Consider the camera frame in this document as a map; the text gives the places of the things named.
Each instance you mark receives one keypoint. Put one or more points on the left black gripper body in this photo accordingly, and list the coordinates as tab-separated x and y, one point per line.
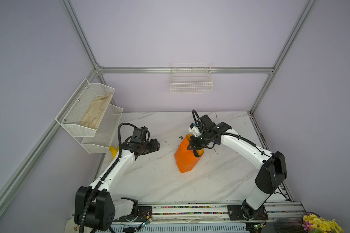
149	146

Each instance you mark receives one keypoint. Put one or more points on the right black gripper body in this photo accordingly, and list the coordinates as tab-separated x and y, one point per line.
203	134

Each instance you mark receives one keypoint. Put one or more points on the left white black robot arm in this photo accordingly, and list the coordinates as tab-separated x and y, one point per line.
95	207

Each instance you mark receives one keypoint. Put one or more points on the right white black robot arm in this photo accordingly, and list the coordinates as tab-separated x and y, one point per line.
271	166

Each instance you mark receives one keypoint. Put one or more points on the yellow banana left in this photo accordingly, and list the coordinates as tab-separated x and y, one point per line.
113	151

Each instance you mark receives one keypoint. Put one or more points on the beige cloth in basket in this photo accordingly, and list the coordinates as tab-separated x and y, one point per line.
95	112

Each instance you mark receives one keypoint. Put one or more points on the beige cloth bag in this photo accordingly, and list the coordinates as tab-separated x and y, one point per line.
71	227

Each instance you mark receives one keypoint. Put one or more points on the yellow flower bouquet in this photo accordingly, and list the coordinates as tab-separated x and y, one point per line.
314	224

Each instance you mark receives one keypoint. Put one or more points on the lower white wire shelf basket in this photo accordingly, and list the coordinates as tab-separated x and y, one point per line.
105	133

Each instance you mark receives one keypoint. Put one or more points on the white wire shelf basket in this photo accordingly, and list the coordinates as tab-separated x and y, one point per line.
73	116
105	133

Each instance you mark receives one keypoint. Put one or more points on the white wire basket on wall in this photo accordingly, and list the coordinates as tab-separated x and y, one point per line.
191	78

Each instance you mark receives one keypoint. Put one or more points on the upper white wire shelf basket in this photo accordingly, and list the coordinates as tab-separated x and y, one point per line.
73	116

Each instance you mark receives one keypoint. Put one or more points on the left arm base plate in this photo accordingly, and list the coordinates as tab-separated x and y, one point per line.
142	214

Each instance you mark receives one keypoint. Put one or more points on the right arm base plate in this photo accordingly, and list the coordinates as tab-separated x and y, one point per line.
244	212

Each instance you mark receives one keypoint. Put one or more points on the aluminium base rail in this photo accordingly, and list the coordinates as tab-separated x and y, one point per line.
204	218

